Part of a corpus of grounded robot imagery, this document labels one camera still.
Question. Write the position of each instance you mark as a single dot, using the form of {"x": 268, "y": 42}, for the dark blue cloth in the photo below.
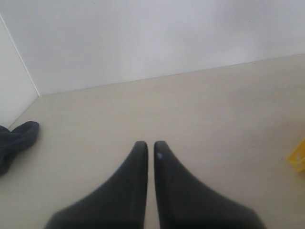
{"x": 13, "y": 142}

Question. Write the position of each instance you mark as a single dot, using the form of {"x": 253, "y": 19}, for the yellow plastic egg tray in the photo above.
{"x": 297, "y": 157}

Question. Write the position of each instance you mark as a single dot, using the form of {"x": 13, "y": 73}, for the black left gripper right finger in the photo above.
{"x": 184, "y": 202}

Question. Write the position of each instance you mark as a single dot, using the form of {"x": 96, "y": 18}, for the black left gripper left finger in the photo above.
{"x": 117, "y": 204}

